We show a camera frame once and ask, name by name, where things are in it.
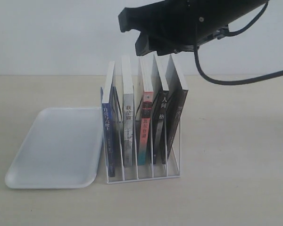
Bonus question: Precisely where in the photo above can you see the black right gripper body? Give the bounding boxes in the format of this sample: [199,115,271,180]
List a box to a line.
[153,0,229,56]

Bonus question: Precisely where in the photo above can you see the red teal spine book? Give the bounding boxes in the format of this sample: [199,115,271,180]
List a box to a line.
[135,57,154,166]

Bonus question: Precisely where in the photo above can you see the dark brown book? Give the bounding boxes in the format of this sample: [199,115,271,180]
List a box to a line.
[161,54,189,164]

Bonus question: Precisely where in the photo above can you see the blue moon cover book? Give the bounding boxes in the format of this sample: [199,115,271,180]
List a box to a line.
[101,61,119,178]

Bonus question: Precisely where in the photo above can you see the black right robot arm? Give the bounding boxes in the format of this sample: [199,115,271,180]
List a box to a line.
[118,0,268,57]

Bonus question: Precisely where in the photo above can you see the grey white spine book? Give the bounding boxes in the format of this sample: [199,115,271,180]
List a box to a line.
[121,55,134,167]

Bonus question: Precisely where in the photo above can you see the black book white characters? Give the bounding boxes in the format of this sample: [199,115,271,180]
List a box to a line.
[151,54,169,164]

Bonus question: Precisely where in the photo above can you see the white plastic tray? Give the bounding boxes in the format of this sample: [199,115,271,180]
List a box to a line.
[5,107,103,189]

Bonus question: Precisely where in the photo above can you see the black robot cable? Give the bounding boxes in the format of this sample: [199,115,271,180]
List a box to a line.
[193,0,283,86]

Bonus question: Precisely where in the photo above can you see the white wire book rack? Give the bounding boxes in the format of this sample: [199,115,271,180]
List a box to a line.
[102,87,182,184]

